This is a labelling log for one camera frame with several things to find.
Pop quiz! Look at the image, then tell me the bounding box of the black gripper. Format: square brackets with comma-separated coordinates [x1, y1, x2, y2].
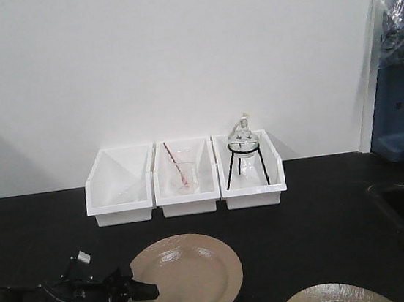
[37, 266, 159, 302]

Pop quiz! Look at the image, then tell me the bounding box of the beige round plate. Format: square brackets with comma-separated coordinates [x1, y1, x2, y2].
[128, 233, 244, 302]
[286, 283, 394, 302]

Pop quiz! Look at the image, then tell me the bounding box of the left white storage bin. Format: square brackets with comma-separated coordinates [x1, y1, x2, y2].
[85, 143, 156, 227]

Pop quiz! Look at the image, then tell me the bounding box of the white storage bin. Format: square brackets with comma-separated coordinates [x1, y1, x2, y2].
[85, 143, 156, 227]
[212, 129, 287, 210]
[152, 136, 221, 218]

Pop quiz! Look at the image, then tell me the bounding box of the clear glass beaker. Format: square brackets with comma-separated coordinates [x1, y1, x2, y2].
[168, 151, 198, 195]

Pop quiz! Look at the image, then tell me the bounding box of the middle white storage bin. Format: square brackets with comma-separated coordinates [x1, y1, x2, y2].
[152, 136, 221, 218]

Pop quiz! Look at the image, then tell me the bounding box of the red glass stirring rod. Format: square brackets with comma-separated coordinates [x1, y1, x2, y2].
[162, 142, 188, 187]

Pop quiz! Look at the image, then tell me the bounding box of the right white storage bin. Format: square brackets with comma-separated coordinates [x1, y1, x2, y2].
[212, 129, 287, 210]

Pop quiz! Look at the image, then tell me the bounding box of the round glass flask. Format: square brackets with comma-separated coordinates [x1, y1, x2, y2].
[228, 113, 259, 155]

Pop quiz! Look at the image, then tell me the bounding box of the black wire tripod stand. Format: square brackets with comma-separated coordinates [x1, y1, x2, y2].
[226, 142, 271, 190]

